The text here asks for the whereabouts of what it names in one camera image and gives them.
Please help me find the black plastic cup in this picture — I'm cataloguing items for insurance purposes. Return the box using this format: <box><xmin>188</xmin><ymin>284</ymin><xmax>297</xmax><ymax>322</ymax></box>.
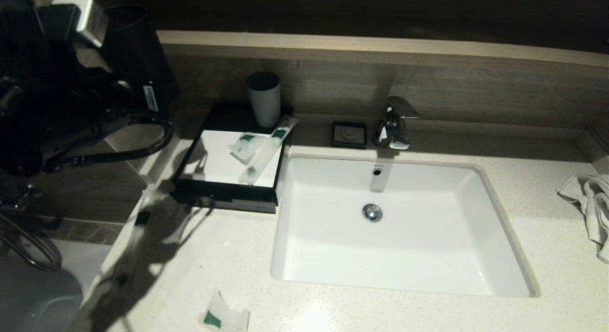
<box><xmin>102</xmin><ymin>4</ymin><xmax>179</xmax><ymax>92</ymax></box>

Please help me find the small clear packet green label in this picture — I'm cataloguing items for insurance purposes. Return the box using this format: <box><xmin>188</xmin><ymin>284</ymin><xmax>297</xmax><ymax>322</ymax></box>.
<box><xmin>199</xmin><ymin>289</ymin><xmax>250</xmax><ymax>332</ymax></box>
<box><xmin>228</xmin><ymin>133</ymin><xmax>267</xmax><ymax>165</ymax></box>

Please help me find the black amenity box with drawer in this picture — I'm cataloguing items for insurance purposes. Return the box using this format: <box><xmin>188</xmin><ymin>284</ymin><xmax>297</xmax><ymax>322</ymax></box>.
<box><xmin>170</xmin><ymin>102</ymin><xmax>294</xmax><ymax>214</ymax></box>

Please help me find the long clear toothbrush packet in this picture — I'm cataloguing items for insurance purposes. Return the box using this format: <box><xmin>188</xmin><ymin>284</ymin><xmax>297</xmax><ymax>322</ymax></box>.
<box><xmin>109</xmin><ymin>182</ymin><xmax>167</xmax><ymax>299</ymax></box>
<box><xmin>239</xmin><ymin>115</ymin><xmax>299</xmax><ymax>186</ymax></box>

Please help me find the grey cup with dark rim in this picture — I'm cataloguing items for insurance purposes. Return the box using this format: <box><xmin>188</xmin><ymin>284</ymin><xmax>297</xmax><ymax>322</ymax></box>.
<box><xmin>246</xmin><ymin>72</ymin><xmax>281</xmax><ymax>128</ymax></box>

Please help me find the light wooden shelf ledge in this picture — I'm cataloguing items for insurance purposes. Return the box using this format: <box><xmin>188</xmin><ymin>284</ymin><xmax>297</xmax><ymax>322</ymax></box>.
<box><xmin>157</xmin><ymin>30</ymin><xmax>609</xmax><ymax>68</ymax></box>

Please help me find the black square soap dish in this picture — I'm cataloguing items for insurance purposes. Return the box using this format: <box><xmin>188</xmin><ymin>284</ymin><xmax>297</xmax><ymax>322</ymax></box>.
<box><xmin>331</xmin><ymin>121</ymin><xmax>367</xmax><ymax>149</ymax></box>

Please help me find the grey rounded bathroom fixture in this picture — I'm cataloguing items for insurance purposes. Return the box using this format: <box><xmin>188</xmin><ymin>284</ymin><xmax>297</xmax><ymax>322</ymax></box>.
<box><xmin>0</xmin><ymin>270</ymin><xmax>84</xmax><ymax>332</ymax></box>

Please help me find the chrome faucet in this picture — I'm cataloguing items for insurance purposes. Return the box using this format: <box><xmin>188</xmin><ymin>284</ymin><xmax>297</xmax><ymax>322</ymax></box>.
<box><xmin>372</xmin><ymin>96</ymin><xmax>420</xmax><ymax>150</ymax></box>

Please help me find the white ceramic sink basin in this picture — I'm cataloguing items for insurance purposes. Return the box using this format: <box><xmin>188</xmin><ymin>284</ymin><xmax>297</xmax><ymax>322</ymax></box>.
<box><xmin>270</xmin><ymin>154</ymin><xmax>540</xmax><ymax>297</ymax></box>

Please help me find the white towel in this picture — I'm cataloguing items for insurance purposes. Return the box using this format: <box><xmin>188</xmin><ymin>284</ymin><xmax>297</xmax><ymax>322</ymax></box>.
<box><xmin>557</xmin><ymin>174</ymin><xmax>609</xmax><ymax>264</ymax></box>

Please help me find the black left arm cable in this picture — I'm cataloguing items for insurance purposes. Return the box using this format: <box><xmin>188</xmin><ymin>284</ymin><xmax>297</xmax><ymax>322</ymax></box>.
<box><xmin>45</xmin><ymin>108</ymin><xmax>175</xmax><ymax>172</ymax></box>

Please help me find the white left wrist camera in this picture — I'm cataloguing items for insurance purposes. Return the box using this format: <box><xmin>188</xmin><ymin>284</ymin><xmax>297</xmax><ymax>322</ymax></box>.
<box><xmin>51</xmin><ymin>0</ymin><xmax>109</xmax><ymax>48</ymax></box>

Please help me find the chrome wall valve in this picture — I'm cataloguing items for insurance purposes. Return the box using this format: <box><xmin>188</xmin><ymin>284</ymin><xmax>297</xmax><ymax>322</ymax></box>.
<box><xmin>0</xmin><ymin>180</ymin><xmax>43</xmax><ymax>214</ymax></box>

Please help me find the black looped hose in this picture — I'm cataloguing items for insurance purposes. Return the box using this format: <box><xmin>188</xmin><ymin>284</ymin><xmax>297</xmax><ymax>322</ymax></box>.
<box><xmin>0</xmin><ymin>213</ymin><xmax>62</xmax><ymax>273</ymax></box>

